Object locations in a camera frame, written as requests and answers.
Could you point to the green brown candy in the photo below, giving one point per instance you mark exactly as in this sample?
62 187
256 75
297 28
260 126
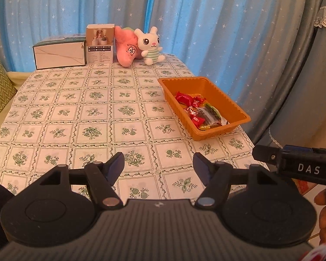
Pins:
211 108

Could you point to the red twist-wrapped candy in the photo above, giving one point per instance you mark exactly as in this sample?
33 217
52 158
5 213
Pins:
183 98

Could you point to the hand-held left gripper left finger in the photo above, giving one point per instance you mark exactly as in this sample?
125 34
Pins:
115 165

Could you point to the pink plush toy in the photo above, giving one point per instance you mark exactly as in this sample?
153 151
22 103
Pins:
125 49

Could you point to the white box teal top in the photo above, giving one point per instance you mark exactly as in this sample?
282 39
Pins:
59 54

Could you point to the grey lace-trimmed furniture cover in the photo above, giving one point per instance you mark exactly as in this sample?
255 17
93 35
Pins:
309 100

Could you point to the yellow green candy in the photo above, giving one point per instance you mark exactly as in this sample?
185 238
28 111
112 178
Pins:
205 127

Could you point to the floral green white tablecloth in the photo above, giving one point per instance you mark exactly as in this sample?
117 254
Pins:
97 114

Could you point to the yellow green sofa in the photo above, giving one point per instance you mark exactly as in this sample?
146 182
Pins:
19 78

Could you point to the white bunny plush toy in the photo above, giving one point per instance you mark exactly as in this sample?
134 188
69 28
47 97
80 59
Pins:
149 46

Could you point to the red white patterned clothing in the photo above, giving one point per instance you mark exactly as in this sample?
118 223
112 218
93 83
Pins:
323 254

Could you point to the yellow box red label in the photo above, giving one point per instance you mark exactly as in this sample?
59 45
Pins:
307 187

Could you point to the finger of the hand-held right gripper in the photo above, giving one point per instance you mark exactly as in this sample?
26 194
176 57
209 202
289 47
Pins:
301 170
298 149

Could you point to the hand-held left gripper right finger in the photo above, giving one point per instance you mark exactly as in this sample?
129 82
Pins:
202 168

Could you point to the red square candy packet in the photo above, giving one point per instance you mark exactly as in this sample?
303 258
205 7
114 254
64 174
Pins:
197 119

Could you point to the dark clear snack packet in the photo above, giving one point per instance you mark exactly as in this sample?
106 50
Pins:
210 118

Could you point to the beige product carton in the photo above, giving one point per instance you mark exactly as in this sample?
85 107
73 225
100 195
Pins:
100 46

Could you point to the orange plastic tray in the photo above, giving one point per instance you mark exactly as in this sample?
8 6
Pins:
228 106

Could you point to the blue grey star curtain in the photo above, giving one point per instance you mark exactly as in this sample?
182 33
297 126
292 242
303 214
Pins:
70 5
233 32

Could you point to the person's right hand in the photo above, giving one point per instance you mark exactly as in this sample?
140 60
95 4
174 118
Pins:
324 220

